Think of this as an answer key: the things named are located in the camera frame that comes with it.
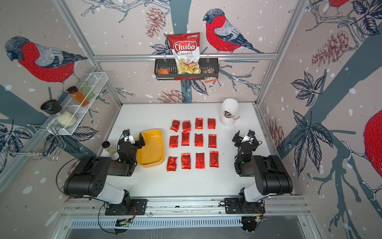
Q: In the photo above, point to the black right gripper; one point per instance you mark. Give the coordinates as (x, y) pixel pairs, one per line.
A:
(238, 140)

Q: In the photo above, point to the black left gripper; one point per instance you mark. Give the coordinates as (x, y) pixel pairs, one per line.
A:
(141, 140)

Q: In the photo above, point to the yellow storage box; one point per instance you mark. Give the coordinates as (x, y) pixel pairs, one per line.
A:
(153, 153)

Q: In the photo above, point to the eleventh red tea bag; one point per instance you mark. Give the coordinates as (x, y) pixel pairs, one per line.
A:
(173, 142)

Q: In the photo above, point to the twelfth red tea bag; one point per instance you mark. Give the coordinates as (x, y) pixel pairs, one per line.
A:
(175, 125)

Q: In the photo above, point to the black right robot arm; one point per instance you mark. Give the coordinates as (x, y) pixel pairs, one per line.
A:
(271, 177)

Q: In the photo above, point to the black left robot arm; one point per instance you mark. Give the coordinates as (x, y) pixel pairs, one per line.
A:
(88, 179)

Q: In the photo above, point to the white mug with logo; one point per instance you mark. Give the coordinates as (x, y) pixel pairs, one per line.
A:
(229, 112)

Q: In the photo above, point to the small glass jar black lid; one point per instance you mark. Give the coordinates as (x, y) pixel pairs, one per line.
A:
(108, 147)

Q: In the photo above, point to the green item on shelf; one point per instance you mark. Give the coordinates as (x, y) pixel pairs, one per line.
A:
(86, 90)

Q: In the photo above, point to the black lid rice jar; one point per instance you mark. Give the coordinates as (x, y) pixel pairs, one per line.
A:
(62, 116)

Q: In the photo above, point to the orange spice bottle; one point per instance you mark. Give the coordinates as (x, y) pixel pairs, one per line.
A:
(77, 96)

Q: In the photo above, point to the Chuba cassava chips bag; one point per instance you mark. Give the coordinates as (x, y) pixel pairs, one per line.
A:
(186, 50)

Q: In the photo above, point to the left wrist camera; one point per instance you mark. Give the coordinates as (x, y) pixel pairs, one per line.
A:
(127, 136)

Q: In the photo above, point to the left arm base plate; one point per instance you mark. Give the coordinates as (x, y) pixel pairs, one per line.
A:
(131, 207)

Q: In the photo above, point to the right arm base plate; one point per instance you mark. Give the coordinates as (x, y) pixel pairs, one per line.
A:
(236, 206)

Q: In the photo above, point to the black wire wall basket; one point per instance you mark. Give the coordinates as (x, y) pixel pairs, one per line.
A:
(166, 69)

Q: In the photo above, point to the white wire wall shelf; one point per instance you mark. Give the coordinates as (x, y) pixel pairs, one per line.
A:
(93, 83)

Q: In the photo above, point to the chrome wire rack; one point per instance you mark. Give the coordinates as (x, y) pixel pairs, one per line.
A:
(35, 142)

